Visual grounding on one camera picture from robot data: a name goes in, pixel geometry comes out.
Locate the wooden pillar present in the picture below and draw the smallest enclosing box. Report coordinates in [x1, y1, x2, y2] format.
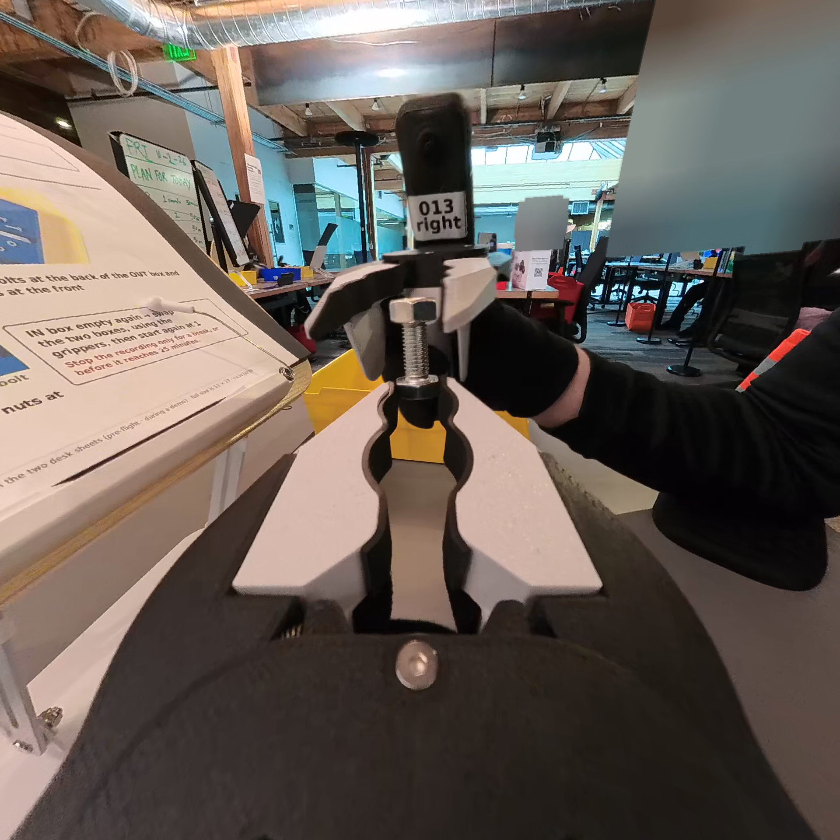
[210, 46, 273, 263]

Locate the black chair armrest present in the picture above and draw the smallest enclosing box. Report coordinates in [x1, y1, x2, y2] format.
[655, 492, 829, 592]

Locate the silver hex bolt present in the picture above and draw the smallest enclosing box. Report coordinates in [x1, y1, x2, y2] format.
[389, 297, 439, 382]

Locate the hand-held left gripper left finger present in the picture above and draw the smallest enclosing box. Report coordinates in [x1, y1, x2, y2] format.
[231, 382, 396, 634]

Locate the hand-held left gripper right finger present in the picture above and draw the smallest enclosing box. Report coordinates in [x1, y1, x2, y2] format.
[438, 381, 603, 634]

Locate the printed instruction sheet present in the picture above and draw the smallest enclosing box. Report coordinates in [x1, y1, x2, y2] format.
[0, 115, 293, 519]

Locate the person's right hand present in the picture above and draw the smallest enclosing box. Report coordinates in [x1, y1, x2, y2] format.
[453, 298, 583, 419]

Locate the small easel board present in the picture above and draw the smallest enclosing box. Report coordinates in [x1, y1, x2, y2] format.
[192, 161, 250, 266]

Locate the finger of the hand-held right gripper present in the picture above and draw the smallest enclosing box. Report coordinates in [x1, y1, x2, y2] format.
[304, 261, 406, 383]
[441, 257, 501, 383]

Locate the white cable coil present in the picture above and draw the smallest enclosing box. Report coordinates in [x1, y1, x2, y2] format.
[108, 49, 139, 96]

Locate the large whiteboard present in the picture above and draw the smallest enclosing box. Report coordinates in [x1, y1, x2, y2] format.
[108, 131, 211, 257]

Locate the person's right forearm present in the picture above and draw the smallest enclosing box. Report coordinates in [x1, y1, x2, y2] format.
[532, 308, 840, 526]

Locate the silver air duct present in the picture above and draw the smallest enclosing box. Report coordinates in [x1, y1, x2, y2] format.
[85, 0, 657, 52]

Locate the white printed box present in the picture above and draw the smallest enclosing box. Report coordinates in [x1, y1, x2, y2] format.
[512, 249, 553, 291]

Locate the black floor lamp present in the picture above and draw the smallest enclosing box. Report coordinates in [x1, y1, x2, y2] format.
[335, 130, 378, 263]

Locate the wire sheet clip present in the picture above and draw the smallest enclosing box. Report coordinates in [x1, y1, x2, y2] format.
[140, 295, 295, 382]

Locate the orange safety vest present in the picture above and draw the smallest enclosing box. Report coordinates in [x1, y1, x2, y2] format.
[738, 328, 811, 395]

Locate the clear stand bracket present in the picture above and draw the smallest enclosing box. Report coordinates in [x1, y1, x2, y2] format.
[0, 613, 64, 756]

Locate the yellow plastic bin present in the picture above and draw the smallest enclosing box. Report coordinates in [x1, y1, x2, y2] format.
[304, 348, 531, 465]

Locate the black office chair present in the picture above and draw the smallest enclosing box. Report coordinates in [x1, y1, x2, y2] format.
[709, 252, 811, 368]

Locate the curved document stand board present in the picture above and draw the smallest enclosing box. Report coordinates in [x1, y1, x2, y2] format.
[0, 108, 315, 605]

